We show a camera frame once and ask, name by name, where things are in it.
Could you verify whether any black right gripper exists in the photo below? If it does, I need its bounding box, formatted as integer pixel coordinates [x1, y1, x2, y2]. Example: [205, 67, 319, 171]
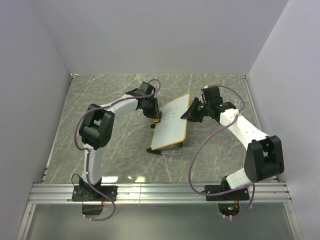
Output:
[180, 98, 211, 124]

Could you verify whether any yellow-framed whiteboard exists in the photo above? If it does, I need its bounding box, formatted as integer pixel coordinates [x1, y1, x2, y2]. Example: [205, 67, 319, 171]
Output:
[146, 93, 190, 155]

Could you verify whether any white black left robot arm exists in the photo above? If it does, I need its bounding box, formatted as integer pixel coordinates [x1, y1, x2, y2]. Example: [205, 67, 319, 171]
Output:
[74, 82, 162, 201]

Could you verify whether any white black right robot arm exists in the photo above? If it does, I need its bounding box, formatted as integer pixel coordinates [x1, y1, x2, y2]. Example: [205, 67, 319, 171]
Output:
[180, 98, 285, 200]

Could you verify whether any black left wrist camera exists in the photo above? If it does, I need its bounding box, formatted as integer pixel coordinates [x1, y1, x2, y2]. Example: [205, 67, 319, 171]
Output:
[137, 81, 156, 96]

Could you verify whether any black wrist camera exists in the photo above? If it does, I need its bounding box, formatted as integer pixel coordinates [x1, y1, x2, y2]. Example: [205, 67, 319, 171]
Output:
[137, 81, 156, 96]
[201, 86, 223, 105]

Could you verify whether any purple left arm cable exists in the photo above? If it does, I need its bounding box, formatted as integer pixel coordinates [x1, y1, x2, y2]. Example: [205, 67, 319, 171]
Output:
[74, 79, 162, 222]

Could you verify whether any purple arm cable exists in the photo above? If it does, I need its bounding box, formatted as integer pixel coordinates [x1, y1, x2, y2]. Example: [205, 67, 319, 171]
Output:
[74, 79, 162, 222]
[188, 85, 256, 219]

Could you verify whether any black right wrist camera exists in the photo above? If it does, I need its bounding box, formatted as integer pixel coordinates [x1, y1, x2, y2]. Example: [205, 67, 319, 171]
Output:
[201, 86, 223, 105]

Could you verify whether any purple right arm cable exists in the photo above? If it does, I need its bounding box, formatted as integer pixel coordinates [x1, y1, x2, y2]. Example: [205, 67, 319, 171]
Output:
[188, 85, 256, 219]

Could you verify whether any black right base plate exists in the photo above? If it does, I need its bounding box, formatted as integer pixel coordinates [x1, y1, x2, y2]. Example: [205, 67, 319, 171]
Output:
[204, 184, 250, 201]

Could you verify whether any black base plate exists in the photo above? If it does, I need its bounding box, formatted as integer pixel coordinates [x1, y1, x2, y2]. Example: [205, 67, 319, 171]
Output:
[204, 184, 250, 201]
[71, 185, 118, 202]

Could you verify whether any aluminium mounting rail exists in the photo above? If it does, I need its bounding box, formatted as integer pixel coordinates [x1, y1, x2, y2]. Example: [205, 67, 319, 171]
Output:
[27, 181, 292, 204]

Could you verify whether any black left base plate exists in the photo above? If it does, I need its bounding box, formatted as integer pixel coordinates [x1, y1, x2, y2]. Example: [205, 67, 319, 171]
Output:
[71, 185, 118, 202]

